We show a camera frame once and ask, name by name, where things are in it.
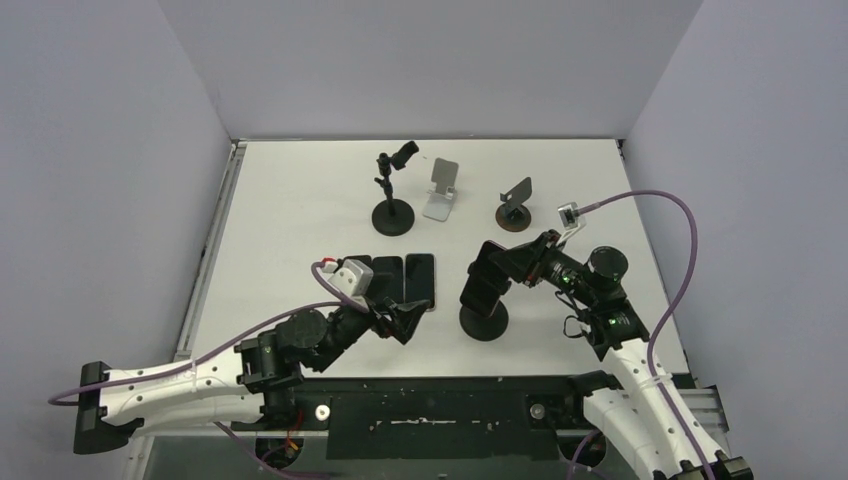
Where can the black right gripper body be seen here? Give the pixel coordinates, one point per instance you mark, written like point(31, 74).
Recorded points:
point(527, 263)

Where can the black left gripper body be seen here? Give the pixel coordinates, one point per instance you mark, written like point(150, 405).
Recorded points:
point(382, 325)

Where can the black smartphone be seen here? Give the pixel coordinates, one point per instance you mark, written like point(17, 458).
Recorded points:
point(388, 280)

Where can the clear-case phone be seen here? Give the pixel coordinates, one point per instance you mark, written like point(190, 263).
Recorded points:
point(420, 279)

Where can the black pole phone stand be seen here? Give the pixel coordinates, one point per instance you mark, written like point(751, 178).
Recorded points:
point(393, 217)
point(485, 329)

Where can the white folding phone stand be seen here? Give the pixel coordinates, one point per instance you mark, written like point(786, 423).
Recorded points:
point(443, 192)

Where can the red-edged black phone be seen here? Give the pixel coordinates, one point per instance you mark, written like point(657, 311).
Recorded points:
point(486, 282)

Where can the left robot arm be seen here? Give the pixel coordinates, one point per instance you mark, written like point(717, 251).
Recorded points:
point(244, 380)

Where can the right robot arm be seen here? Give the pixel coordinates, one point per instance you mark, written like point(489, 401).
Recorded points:
point(632, 400)

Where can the brown round base phone stand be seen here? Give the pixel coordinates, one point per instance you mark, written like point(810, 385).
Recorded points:
point(512, 215)

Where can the black mounting base plate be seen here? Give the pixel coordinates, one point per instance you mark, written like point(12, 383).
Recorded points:
point(438, 418)

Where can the aluminium frame rail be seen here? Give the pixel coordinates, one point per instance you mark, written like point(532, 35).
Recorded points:
point(140, 449)

